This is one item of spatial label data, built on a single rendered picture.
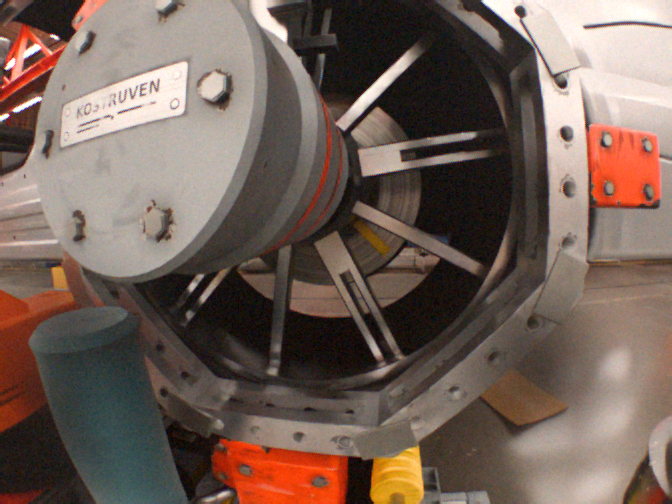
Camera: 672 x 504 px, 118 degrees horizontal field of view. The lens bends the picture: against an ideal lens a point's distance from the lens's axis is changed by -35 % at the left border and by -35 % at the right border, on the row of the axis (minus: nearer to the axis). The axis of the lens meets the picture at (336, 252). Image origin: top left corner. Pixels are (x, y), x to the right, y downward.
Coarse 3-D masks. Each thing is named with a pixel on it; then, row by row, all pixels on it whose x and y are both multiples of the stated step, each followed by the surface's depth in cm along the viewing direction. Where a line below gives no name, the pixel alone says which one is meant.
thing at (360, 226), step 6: (360, 222) 48; (360, 228) 48; (366, 228) 48; (366, 234) 48; (372, 234) 48; (372, 240) 48; (378, 240) 48; (378, 246) 48; (384, 246) 48; (384, 252) 48
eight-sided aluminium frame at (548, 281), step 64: (448, 0) 23; (512, 0) 18; (512, 64) 23; (576, 64) 18; (576, 128) 19; (576, 192) 20; (64, 256) 28; (576, 256) 21; (512, 320) 22; (192, 384) 31; (256, 384) 33; (448, 384) 23; (320, 448) 26; (384, 448) 25
